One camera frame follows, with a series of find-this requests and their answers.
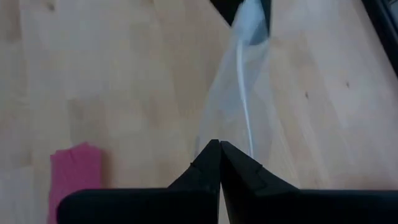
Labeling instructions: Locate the pink elastic bandage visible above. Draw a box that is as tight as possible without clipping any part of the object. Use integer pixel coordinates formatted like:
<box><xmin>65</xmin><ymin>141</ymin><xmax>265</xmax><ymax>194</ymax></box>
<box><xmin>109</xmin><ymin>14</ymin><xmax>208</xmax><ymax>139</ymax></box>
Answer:
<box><xmin>46</xmin><ymin>141</ymin><xmax>104</xmax><ymax>224</ymax></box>

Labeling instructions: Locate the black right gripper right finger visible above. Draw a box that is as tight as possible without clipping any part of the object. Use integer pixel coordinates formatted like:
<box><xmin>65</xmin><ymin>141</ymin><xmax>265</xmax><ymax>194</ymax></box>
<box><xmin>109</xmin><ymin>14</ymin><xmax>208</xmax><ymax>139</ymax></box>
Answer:
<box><xmin>220</xmin><ymin>141</ymin><xmax>398</xmax><ymax>224</ymax></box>

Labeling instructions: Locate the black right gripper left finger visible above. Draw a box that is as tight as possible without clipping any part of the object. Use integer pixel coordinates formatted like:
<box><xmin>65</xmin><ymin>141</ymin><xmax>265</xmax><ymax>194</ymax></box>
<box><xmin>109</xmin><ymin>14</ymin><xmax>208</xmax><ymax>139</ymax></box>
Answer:
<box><xmin>57</xmin><ymin>139</ymin><xmax>222</xmax><ymax>224</ymax></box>

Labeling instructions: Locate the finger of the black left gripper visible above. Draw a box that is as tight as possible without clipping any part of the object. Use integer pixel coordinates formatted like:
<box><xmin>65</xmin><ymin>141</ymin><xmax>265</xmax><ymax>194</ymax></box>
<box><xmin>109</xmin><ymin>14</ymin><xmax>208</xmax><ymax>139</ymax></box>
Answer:
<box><xmin>210</xmin><ymin>0</ymin><xmax>247</xmax><ymax>27</ymax></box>
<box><xmin>260</xmin><ymin>0</ymin><xmax>272</xmax><ymax>40</ymax></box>

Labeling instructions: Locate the black table frame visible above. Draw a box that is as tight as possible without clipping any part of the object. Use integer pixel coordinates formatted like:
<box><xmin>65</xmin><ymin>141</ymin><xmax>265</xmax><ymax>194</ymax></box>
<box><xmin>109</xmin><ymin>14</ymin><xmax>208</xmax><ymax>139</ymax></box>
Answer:
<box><xmin>361</xmin><ymin>0</ymin><xmax>398</xmax><ymax>78</ymax></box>

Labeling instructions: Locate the clear plastic zip bag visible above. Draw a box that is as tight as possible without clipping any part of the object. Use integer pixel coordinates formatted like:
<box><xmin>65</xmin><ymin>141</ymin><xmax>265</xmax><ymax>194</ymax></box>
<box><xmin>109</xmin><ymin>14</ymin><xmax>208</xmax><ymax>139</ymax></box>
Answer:
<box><xmin>195</xmin><ymin>0</ymin><xmax>302</xmax><ymax>189</ymax></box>

